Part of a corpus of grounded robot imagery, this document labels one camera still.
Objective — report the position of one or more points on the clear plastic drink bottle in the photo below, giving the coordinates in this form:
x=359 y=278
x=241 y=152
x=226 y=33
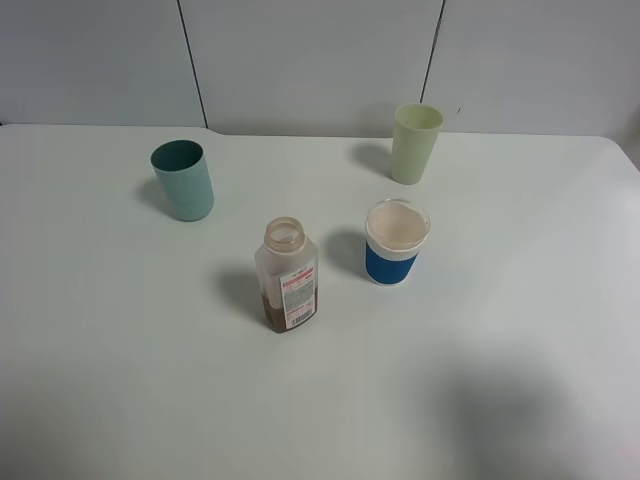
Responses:
x=287 y=271

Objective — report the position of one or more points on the light green plastic cup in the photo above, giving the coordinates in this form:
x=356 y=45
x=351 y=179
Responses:
x=415 y=133

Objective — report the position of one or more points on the blue sleeved white cup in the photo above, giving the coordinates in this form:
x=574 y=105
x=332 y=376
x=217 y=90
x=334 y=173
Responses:
x=396 y=230

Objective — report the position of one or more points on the teal plastic cup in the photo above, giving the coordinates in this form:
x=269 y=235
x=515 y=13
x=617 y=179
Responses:
x=181 y=168

